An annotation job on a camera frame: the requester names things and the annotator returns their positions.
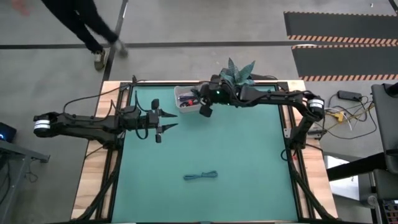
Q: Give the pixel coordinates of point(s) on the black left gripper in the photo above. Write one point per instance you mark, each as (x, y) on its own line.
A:
(153, 121)

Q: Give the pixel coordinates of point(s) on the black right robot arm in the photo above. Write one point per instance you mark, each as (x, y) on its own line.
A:
(273, 98)

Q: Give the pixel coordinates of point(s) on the white sheet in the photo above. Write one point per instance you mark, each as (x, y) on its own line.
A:
(342, 183)

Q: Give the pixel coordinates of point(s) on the grey metal desk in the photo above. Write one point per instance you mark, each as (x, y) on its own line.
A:
(18, 152)

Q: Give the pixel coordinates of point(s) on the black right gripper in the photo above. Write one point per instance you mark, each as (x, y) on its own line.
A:
(208, 99)

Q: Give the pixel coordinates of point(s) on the black hazard stripe floor mat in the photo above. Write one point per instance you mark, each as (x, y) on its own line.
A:
(342, 25)
(345, 62)

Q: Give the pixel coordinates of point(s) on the black aluminium table frame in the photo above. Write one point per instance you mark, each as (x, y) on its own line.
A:
(155, 84)

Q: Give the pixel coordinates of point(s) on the black power adapter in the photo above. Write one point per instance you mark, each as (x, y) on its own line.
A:
(349, 95)

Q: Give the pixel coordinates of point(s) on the black chair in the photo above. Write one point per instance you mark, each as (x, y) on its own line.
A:
(387, 124)

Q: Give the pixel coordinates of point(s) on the dark electronic device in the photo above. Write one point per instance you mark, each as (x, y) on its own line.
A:
(6, 132)

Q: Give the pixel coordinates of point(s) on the green snake plant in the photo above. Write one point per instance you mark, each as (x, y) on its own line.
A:
(237, 73)

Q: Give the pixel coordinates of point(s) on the white plastic bin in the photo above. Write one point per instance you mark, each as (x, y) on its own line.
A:
(186, 109)

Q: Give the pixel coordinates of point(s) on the green table mat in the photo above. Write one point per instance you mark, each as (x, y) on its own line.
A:
(202, 149)

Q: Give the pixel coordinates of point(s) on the person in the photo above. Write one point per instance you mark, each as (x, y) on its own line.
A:
(81, 21)

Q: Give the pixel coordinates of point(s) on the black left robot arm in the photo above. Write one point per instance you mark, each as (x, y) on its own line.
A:
(87, 126)

